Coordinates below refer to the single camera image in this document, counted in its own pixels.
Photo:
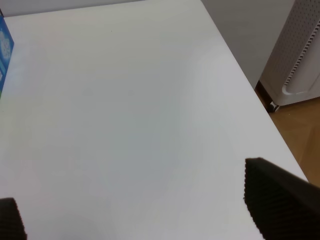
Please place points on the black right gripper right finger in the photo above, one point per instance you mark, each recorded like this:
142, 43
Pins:
282, 205

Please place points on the blue toothpaste box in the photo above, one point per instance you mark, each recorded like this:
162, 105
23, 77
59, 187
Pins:
6, 49

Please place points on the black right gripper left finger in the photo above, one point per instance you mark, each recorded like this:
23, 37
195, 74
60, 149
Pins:
11, 224

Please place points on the white perforated air purifier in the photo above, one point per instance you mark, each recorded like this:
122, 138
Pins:
292, 72

